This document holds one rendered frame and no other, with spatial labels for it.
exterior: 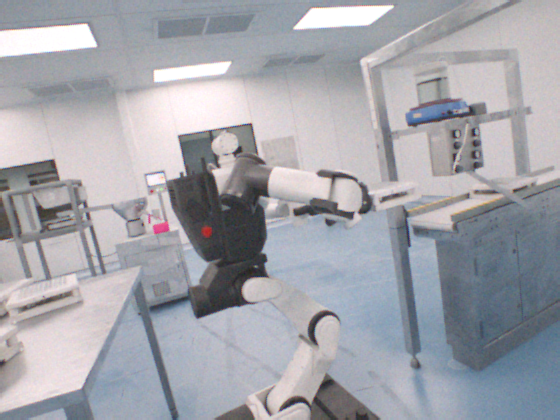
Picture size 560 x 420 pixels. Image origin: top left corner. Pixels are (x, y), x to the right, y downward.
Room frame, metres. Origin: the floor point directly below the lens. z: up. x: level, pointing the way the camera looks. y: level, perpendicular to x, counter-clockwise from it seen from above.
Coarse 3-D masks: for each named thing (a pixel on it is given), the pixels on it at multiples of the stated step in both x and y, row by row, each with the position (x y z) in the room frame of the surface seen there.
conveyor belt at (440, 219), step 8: (536, 176) 2.13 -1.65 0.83; (544, 176) 2.09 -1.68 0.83; (552, 176) 2.04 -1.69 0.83; (528, 184) 1.94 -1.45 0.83; (536, 192) 1.72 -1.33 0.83; (472, 200) 1.83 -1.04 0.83; (480, 200) 1.79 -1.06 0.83; (488, 200) 1.75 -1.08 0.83; (440, 208) 1.79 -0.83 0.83; (448, 208) 1.75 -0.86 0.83; (456, 208) 1.72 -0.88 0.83; (464, 208) 1.69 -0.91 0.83; (416, 216) 1.72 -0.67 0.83; (424, 216) 1.69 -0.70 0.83; (432, 216) 1.65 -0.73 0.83; (440, 216) 1.62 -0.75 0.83; (448, 216) 1.59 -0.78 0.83; (472, 216) 1.53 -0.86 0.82; (416, 224) 1.67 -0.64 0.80; (424, 224) 1.62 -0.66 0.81; (432, 224) 1.57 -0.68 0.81; (440, 224) 1.53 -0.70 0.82; (448, 224) 1.49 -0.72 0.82
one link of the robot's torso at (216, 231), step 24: (168, 192) 1.24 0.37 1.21; (192, 192) 1.09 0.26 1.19; (216, 192) 1.08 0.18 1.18; (192, 216) 1.08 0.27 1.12; (216, 216) 1.11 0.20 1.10; (240, 216) 1.12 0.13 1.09; (264, 216) 1.19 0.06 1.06; (192, 240) 1.17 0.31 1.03; (216, 240) 1.10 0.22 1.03; (240, 240) 1.13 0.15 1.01; (264, 240) 1.18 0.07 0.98
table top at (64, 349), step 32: (96, 288) 1.45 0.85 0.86; (128, 288) 1.36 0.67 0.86; (0, 320) 1.25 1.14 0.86; (32, 320) 1.17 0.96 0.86; (64, 320) 1.11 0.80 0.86; (96, 320) 1.06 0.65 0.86; (32, 352) 0.89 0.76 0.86; (64, 352) 0.86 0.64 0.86; (96, 352) 0.82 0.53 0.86; (0, 384) 0.74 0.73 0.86; (32, 384) 0.72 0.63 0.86; (64, 384) 0.69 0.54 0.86; (0, 416) 0.63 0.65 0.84; (32, 416) 0.64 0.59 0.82
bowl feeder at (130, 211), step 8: (128, 200) 3.82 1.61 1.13; (136, 200) 3.54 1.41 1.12; (144, 200) 3.63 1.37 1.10; (112, 208) 3.57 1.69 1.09; (120, 208) 3.49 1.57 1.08; (128, 208) 3.50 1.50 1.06; (136, 208) 3.55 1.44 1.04; (120, 216) 3.59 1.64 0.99; (128, 216) 3.55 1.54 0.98; (136, 216) 3.59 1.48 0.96; (160, 216) 3.68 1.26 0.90; (128, 224) 3.57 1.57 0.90; (136, 224) 3.58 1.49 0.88; (128, 232) 3.59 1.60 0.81; (136, 232) 3.58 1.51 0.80
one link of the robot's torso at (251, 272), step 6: (246, 270) 1.22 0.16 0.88; (252, 270) 1.21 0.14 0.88; (258, 270) 1.22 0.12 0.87; (240, 276) 1.18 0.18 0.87; (246, 276) 1.17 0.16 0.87; (252, 276) 1.18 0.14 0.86; (258, 276) 1.19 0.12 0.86; (264, 276) 1.22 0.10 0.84; (234, 282) 1.16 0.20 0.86; (240, 282) 1.16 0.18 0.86; (234, 288) 1.16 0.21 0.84; (240, 288) 1.16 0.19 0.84; (234, 294) 1.15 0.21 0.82; (240, 294) 1.16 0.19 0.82; (240, 300) 1.15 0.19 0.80; (246, 300) 1.17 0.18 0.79; (240, 306) 1.18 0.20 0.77
